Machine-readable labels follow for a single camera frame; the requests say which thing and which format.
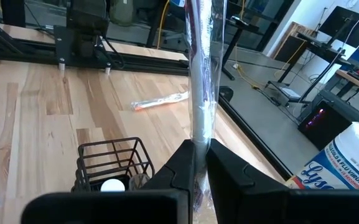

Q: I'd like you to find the purple toothbrush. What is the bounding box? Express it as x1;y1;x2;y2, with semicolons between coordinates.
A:
184;0;228;222

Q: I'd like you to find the yellow extension cable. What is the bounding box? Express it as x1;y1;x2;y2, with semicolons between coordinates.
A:
156;0;263;91

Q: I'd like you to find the white yellow wipes canister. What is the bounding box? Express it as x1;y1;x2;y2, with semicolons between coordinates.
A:
284;121;359;191

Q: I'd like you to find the black wire caddy basket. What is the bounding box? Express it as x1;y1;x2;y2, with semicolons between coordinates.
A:
71;136;156;192

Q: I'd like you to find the olive green bag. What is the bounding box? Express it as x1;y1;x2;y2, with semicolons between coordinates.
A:
109;0;136;26

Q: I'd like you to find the black computer monitor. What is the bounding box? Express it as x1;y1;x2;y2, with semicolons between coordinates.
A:
318;5;359;44

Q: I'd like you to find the orange toothbrush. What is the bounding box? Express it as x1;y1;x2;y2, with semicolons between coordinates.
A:
130;90;190;112

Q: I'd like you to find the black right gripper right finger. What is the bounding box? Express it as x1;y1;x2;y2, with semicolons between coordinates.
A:
206;138;359;224

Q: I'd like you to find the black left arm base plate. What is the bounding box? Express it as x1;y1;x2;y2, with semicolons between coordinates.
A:
54;25;113;68

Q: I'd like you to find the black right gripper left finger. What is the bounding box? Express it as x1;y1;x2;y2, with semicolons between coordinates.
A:
21;139;196;224

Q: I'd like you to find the black computer with purple light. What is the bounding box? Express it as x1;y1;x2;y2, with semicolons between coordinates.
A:
297;99;354;152

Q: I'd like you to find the blue mouthwash bottle white cap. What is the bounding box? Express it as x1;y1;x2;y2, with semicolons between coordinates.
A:
100;179;126;192

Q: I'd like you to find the wooden slat crate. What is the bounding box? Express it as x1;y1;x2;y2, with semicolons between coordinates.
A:
274;21;319;65

